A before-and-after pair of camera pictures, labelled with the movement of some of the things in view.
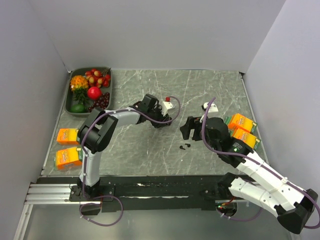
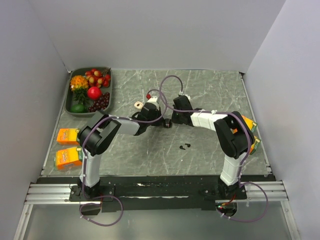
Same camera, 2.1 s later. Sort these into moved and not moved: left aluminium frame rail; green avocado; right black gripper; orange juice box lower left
Moved: right black gripper
Not moved: green avocado; left aluminium frame rail; orange juice box lower left
